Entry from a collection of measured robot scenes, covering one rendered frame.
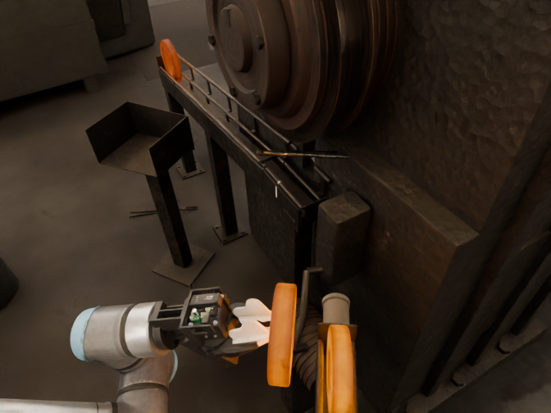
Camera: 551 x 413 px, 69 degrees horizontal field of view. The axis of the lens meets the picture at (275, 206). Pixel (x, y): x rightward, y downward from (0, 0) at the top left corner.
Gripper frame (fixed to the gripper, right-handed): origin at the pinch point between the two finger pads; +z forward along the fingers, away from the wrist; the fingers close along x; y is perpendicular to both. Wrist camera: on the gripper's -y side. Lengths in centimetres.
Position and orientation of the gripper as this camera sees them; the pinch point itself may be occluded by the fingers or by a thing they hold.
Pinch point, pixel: (282, 326)
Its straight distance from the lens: 66.5
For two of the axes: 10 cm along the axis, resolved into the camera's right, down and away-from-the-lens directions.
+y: -3.0, -7.2, -6.3
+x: 1.1, -6.8, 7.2
